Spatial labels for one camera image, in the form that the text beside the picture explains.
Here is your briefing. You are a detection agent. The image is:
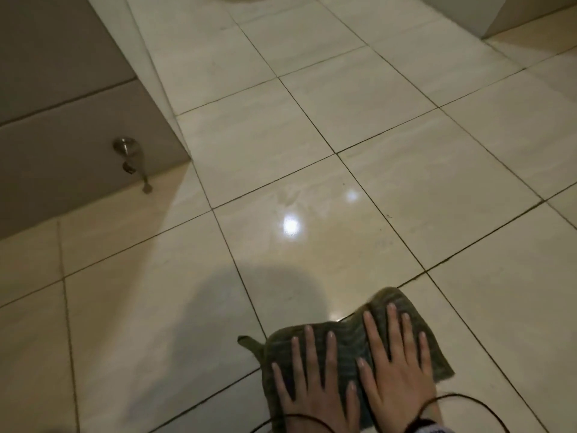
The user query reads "person's left hand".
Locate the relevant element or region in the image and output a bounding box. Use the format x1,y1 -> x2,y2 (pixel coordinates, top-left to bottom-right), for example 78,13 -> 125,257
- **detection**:
271,325 -> 362,433

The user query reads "person's right hand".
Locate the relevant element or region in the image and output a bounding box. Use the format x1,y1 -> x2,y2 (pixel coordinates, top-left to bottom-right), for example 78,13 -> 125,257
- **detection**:
356,304 -> 438,425

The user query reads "grey-green cleaning cloth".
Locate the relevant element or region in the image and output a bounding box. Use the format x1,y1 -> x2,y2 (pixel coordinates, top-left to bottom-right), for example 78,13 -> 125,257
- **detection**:
237,287 -> 456,433

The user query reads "thin black cable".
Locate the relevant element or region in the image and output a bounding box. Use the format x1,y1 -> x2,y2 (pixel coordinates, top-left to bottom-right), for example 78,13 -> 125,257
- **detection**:
265,393 -> 512,433

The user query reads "metal wall tap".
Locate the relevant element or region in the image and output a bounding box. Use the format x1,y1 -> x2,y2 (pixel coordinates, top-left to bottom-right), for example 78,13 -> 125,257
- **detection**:
112,136 -> 154,195

